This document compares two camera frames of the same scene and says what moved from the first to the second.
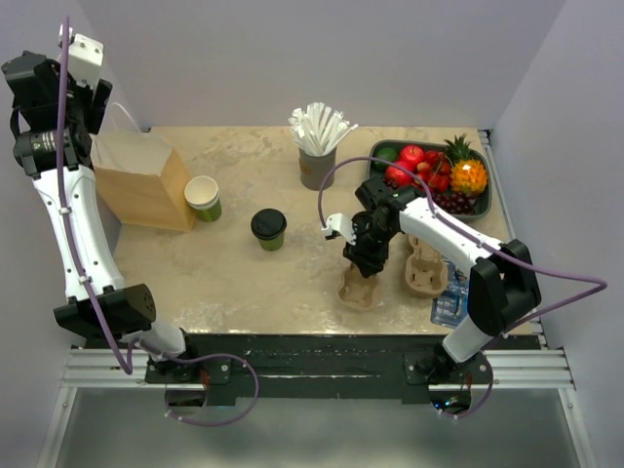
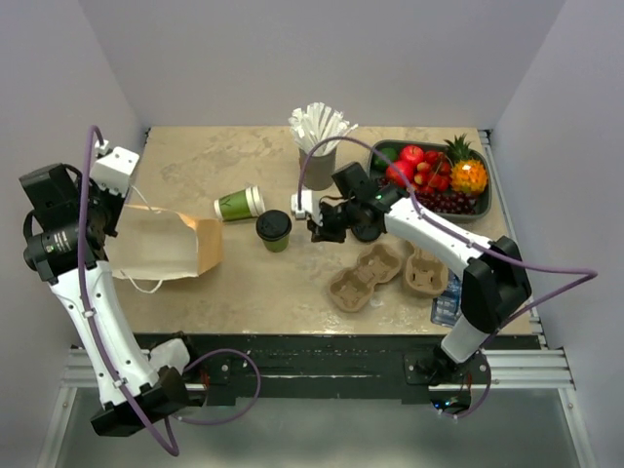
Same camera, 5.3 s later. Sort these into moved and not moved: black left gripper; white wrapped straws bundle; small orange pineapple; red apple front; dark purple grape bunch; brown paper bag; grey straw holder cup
Moved: brown paper bag; black left gripper
Not moved: small orange pineapple; grey straw holder cup; dark purple grape bunch; white wrapped straws bundle; red apple front
